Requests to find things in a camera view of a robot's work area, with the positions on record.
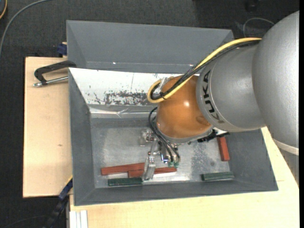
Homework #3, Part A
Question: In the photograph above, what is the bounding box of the grey metal bin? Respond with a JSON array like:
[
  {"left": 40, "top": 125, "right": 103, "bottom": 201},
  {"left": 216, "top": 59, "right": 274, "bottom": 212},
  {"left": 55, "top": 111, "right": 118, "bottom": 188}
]
[{"left": 66, "top": 19, "right": 279, "bottom": 207}]

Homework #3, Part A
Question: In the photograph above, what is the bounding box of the dark green flat block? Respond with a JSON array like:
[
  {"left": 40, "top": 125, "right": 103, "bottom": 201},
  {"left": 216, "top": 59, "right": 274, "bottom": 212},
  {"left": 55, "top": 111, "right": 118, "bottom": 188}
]
[
  {"left": 201, "top": 171, "right": 235, "bottom": 181},
  {"left": 107, "top": 177, "right": 143, "bottom": 187}
]

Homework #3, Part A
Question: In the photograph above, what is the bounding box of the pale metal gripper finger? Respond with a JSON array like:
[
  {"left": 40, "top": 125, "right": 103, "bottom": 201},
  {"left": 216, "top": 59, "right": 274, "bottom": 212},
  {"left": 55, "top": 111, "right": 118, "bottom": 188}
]
[
  {"left": 140, "top": 129, "right": 155, "bottom": 148},
  {"left": 143, "top": 156, "right": 157, "bottom": 181}
]

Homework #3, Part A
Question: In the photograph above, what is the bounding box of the red-brown flat block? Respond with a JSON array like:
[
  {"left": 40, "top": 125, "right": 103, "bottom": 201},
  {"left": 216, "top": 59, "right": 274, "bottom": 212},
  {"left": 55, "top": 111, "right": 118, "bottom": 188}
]
[
  {"left": 217, "top": 136, "right": 231, "bottom": 162},
  {"left": 101, "top": 162, "right": 146, "bottom": 176},
  {"left": 127, "top": 166, "right": 178, "bottom": 178}
]

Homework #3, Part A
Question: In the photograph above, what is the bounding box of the pale cardboard board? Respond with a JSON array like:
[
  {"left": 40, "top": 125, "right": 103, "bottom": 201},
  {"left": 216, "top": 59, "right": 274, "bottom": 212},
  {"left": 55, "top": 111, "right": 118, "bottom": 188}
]
[{"left": 22, "top": 57, "right": 73, "bottom": 198}]

